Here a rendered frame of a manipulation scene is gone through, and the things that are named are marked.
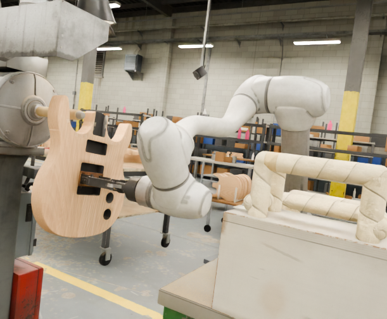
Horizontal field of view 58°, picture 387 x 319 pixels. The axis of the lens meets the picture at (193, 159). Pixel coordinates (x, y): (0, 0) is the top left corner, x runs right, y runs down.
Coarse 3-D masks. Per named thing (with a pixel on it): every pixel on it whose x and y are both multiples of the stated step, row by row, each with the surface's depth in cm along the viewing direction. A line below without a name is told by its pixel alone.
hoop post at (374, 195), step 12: (372, 180) 49; (384, 180) 49; (372, 192) 49; (384, 192) 49; (360, 204) 51; (372, 204) 49; (384, 204) 49; (360, 216) 50; (372, 216) 49; (360, 228) 50; (372, 228) 49; (360, 240) 50; (372, 240) 49
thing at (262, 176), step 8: (256, 160) 58; (256, 168) 58; (264, 168) 57; (256, 176) 58; (264, 176) 57; (256, 184) 58; (264, 184) 57; (256, 192) 58; (264, 192) 57; (256, 200) 58; (264, 200) 57; (256, 208) 58; (264, 208) 58; (256, 216) 58; (264, 216) 58
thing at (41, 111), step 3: (39, 108) 113; (42, 108) 113; (45, 108) 112; (36, 111) 114; (39, 111) 113; (42, 111) 112; (45, 111) 112; (72, 111) 106; (75, 111) 105; (39, 114) 114; (42, 114) 113; (45, 114) 112; (72, 114) 106; (75, 114) 105; (72, 117) 106; (75, 117) 106
